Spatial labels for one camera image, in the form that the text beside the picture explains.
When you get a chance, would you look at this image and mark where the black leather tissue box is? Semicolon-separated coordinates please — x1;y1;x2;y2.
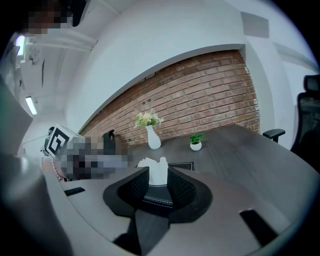
136;161;195;218

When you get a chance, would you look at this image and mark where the ceiling light tube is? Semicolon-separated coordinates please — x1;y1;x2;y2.
24;96;38;116

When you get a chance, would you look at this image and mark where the person's head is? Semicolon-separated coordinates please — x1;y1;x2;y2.
21;0;73;36

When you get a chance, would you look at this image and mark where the small potted green plant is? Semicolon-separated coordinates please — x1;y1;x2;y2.
188;133;205;152

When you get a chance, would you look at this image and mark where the black mesh high-back chair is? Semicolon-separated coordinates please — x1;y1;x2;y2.
262;74;320;161

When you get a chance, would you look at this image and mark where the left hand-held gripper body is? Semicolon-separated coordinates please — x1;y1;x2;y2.
40;124;134;181

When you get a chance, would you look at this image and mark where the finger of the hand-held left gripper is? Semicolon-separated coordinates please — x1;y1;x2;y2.
102;129;116;157

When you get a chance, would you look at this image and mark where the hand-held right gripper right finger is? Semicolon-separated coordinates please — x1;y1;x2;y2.
149;166;295;256

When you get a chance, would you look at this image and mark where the white tissue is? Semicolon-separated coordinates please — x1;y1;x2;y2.
137;156;169;186

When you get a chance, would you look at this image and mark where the pearl bracelet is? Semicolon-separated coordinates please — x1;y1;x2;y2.
50;156;63;181

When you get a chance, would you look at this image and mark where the black head-mounted camera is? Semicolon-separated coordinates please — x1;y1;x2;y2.
71;0;88;28

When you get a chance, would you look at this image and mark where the white vase with flowers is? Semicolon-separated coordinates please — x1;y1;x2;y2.
133;107;165;151

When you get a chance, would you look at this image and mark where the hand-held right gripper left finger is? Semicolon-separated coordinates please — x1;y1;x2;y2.
43;165;151;256

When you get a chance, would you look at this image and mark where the person's left forearm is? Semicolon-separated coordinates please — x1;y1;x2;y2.
41;156;66;183

